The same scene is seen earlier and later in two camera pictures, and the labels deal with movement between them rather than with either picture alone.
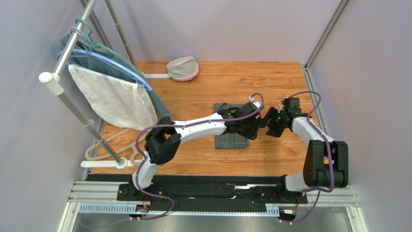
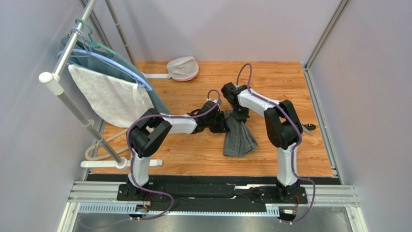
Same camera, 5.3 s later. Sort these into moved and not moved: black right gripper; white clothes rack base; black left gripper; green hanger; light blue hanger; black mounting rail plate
Moved: black left gripper; black right gripper
Not moved: black mounting rail plate; light blue hanger; white clothes rack base; green hanger
